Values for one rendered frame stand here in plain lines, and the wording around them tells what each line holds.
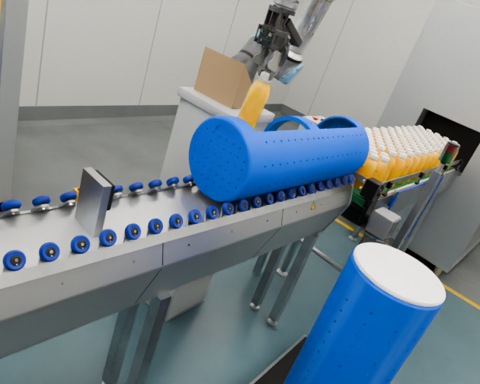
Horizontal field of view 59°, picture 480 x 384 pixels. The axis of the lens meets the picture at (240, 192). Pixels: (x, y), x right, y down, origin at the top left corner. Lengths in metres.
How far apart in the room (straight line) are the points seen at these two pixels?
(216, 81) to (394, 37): 4.82
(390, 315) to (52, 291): 0.86
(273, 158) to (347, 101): 5.28
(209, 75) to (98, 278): 1.06
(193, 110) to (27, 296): 1.10
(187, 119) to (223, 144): 0.55
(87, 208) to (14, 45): 1.44
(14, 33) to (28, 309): 1.65
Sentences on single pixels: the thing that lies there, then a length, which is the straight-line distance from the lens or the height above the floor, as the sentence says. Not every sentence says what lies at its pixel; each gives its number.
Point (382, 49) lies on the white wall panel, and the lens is 6.52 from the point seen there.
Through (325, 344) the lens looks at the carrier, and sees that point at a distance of 1.39.
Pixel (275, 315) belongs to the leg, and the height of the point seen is 0.08.
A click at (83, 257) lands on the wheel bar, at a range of 1.11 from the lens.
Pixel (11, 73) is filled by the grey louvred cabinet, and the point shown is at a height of 0.87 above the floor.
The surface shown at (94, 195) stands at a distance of 1.14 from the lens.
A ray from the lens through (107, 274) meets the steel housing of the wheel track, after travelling 1.17.
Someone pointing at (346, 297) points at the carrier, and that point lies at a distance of 1.30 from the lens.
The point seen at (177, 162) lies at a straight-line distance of 1.97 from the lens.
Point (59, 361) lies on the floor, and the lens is 2.10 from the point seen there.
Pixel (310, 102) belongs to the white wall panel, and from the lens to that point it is 6.91.
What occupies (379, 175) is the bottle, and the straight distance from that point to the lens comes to 2.26.
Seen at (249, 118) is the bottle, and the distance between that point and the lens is 1.42.
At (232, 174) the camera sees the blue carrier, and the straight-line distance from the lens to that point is 1.37.
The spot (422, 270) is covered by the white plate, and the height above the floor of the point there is 1.04.
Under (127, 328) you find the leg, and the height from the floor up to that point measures 0.36.
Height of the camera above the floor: 1.61
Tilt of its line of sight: 25 degrees down
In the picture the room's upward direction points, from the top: 20 degrees clockwise
